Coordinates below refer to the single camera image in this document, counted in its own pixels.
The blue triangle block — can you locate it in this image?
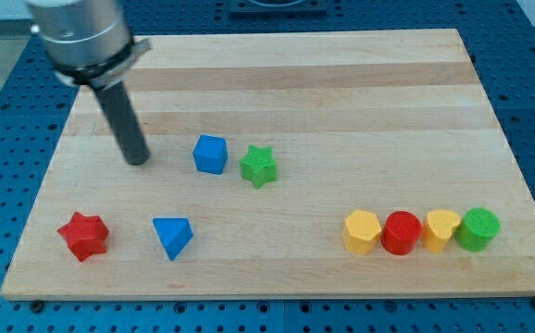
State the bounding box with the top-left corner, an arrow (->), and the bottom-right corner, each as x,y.
153,217 -> 193,261

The red cylinder block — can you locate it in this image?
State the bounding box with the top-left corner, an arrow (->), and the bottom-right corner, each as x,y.
381,211 -> 422,255

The green star block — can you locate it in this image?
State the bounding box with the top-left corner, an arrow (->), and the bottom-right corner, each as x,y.
239,145 -> 278,189

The yellow heart block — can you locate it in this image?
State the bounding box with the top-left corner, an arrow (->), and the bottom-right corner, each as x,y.
422,209 -> 461,253

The red star block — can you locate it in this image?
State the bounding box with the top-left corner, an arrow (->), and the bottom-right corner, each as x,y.
57,212 -> 109,262

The blue cube block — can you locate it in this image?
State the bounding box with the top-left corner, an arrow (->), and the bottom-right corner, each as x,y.
193,135 -> 229,175

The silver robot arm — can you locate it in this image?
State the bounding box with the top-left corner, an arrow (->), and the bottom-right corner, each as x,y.
26,0 -> 152,166

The wooden board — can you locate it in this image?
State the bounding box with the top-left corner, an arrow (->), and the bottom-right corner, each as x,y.
1,29 -> 535,301

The green cylinder block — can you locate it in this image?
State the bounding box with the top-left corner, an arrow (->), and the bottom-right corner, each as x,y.
454,207 -> 501,253

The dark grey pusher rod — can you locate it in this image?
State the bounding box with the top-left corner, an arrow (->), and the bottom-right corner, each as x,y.
94,82 -> 150,166

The yellow hexagon block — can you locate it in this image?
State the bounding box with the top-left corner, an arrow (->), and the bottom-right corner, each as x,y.
342,209 -> 382,254

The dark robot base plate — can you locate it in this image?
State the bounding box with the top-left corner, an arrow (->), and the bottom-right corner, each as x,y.
228,0 -> 328,17

